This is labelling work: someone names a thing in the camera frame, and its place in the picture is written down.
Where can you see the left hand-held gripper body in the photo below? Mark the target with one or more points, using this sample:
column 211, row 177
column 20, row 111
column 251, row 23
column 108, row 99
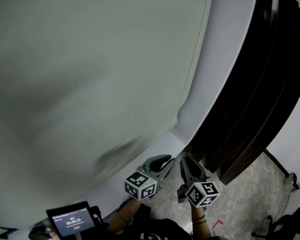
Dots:
column 140, row 185

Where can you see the person's left forearm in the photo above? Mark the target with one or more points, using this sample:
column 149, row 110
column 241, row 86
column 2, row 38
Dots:
column 127, row 210

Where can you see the small grey floor box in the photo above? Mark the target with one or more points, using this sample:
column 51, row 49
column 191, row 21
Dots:
column 291, row 182

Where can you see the black office chair base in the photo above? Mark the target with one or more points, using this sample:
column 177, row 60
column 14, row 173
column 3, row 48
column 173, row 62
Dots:
column 287, row 224

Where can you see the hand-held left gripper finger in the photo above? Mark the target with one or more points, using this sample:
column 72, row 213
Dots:
column 166, row 171
column 156, row 162

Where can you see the black phone with screen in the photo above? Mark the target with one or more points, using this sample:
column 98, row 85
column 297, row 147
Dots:
column 72, row 221

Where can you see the pale green roller blind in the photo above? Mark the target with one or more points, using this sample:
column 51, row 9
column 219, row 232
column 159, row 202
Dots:
column 90, row 59

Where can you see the black baseboard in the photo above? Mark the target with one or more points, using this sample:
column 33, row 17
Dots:
column 277, row 162

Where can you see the person's right forearm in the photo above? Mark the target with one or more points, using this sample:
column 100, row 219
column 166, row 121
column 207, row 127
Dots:
column 201, row 225

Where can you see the dark wooden door frame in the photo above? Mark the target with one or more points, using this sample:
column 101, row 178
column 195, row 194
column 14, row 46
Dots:
column 240, row 109

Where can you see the thin green wristband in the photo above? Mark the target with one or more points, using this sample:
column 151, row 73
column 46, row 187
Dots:
column 122, row 218

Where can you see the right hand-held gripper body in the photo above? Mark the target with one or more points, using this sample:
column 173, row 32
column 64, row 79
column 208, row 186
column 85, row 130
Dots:
column 202, row 194

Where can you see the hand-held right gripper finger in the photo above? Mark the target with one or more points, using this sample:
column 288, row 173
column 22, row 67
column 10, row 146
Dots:
column 196, row 171
column 185, row 172

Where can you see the person's black clothing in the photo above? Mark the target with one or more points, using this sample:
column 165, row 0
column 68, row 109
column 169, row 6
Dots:
column 152, row 229

